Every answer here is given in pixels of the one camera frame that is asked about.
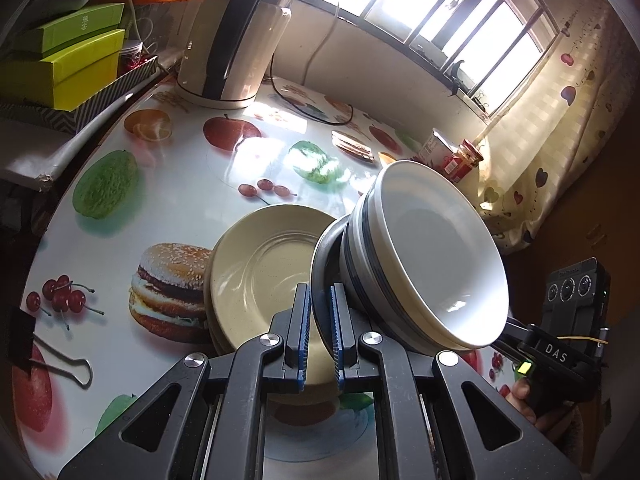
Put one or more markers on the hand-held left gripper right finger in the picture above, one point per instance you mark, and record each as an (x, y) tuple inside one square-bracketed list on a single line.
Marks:
[(339, 340)]

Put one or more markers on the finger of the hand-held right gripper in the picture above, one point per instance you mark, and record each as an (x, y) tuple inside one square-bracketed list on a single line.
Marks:
[(515, 337)]

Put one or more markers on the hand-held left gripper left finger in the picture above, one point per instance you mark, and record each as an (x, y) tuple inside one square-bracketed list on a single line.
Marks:
[(301, 340)]

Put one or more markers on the stainless steel bowl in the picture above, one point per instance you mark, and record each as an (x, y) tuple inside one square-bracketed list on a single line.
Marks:
[(325, 260)]

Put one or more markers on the person's right hand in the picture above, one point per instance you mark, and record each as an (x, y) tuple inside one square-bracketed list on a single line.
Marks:
[(525, 400)]

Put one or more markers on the red label glass jar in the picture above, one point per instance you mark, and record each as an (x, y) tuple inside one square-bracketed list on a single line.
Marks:
[(460, 162)]

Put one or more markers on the heart print curtain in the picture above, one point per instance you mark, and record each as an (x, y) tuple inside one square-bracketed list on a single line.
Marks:
[(550, 135)]

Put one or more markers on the small dark bird figurine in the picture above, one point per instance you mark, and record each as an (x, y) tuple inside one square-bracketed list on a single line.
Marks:
[(456, 71)]

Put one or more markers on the black binder clip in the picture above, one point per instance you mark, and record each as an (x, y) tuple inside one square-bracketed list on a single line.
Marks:
[(20, 335)]

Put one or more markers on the cream electric kettle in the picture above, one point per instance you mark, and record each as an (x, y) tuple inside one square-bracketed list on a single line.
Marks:
[(200, 45)]

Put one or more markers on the grey zigzag patterned box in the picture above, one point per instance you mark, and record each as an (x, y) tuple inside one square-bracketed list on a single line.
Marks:
[(100, 100)]

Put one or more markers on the white side shelf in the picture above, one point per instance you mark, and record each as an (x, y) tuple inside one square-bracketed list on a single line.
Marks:
[(30, 155)]

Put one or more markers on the small clear jar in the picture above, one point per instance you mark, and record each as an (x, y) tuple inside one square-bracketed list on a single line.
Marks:
[(131, 57)]

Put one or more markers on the window with metal bars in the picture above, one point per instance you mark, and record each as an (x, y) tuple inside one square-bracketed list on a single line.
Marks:
[(400, 5)]

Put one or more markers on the lime green flat box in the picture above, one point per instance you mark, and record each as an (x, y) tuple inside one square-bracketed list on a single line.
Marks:
[(75, 70)]

